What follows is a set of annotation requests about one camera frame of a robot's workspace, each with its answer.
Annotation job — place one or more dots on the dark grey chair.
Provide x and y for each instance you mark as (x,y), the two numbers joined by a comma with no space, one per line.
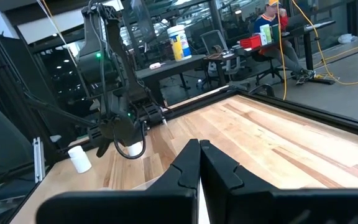
(2,140)

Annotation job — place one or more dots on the white pill bottle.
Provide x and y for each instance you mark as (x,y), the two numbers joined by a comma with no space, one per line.
(80,160)
(135,149)

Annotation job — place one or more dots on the black office chair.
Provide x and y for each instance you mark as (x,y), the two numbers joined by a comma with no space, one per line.
(267,67)

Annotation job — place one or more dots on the green and white container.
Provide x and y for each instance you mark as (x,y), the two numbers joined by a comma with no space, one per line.
(266,33)

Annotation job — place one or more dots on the grey mesh office chair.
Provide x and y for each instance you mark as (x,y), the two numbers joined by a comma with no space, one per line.
(216,40)

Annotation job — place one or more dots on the long black desk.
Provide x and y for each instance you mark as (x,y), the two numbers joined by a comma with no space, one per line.
(306,29)

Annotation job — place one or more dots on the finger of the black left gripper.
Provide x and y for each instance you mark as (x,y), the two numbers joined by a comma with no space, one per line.
(152,114)
(95,135)

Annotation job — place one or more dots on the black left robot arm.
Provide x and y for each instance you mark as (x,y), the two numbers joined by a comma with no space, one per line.
(104,62)

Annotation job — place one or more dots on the red box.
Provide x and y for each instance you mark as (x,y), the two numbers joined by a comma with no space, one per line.
(251,42)

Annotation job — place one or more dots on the white bag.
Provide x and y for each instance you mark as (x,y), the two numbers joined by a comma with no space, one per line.
(347,38)

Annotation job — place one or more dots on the yellow-labelled wipes canister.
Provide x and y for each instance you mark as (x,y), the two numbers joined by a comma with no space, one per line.
(179,43)

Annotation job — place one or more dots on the silver aluminium bracket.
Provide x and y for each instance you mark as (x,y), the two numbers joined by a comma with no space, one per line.
(38,161)

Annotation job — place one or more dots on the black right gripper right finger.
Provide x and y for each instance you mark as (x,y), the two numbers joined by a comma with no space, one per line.
(244,202)

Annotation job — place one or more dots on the black aluminium table frame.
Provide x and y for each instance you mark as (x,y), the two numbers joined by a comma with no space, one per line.
(291,107)

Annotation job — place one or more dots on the person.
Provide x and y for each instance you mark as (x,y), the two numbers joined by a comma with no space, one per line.
(275,28)

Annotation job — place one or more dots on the small white device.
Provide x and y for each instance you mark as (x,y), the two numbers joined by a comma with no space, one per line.
(155,65)

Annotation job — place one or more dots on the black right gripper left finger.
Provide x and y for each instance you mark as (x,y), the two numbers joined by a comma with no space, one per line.
(166,199)

